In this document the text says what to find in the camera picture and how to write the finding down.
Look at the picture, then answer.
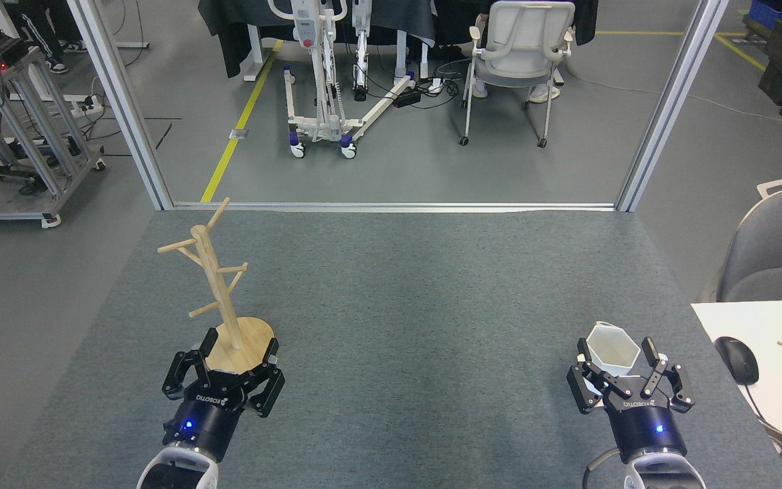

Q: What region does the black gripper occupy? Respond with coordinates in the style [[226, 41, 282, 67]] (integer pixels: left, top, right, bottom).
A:
[[566, 336, 696, 464], [162, 328, 286, 463]]

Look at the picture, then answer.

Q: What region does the white hexagonal cup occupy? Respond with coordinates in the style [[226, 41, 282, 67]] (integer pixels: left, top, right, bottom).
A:
[[576, 321, 641, 380]]

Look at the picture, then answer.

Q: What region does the wooden cup rack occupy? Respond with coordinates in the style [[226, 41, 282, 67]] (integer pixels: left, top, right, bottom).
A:
[[157, 198, 276, 376]]

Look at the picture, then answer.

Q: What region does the black computer mouse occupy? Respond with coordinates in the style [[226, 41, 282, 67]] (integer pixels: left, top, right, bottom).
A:
[[714, 336, 760, 386]]

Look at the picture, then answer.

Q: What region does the grey upholstered chair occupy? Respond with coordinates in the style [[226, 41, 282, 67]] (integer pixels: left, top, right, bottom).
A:
[[700, 129, 782, 303]]

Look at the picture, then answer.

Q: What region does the white office chair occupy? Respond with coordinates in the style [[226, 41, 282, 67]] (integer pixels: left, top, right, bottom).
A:
[[459, 0, 576, 149]]

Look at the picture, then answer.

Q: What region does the dark table cloth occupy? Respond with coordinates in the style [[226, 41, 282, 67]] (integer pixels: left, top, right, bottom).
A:
[[198, 0, 436, 79]]

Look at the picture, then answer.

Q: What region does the white wheeled stand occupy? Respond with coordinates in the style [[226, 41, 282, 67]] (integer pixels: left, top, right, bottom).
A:
[[267, 0, 417, 160]]

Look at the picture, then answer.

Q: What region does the blue plastic bin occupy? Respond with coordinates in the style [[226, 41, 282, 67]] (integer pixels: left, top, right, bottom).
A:
[[749, 0, 782, 31]]

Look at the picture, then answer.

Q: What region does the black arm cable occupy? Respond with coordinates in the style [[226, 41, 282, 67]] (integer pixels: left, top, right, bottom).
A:
[[581, 448, 620, 489]]

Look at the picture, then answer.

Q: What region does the silver aluminium post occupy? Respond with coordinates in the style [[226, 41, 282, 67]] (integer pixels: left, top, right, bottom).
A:
[[67, 0, 174, 211], [615, 0, 731, 213]]

